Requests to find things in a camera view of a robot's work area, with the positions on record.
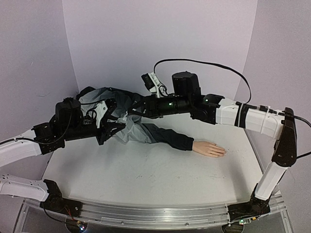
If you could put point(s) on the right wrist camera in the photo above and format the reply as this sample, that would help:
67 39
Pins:
154 85

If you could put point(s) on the aluminium front rail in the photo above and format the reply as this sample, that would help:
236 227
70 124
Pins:
162 218

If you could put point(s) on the mannequin hand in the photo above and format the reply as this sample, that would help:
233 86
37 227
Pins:
208 149

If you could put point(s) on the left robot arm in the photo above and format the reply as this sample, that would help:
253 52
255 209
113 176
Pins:
69 123

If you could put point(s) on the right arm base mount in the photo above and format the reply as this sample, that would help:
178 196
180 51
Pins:
255 207

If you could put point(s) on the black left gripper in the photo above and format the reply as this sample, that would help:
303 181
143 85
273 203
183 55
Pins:
107 128

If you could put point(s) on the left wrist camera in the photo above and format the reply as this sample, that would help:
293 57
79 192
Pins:
103 108

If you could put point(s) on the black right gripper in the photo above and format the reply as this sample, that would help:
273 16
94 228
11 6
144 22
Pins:
147 107

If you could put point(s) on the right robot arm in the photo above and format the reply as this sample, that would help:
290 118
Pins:
215 109

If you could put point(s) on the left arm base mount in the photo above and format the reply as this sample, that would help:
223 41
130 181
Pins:
55 201

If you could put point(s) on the grey and black jacket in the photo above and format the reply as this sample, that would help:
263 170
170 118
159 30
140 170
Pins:
135 130

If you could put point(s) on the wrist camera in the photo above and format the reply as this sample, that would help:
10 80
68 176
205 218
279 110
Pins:
154 85
103 108

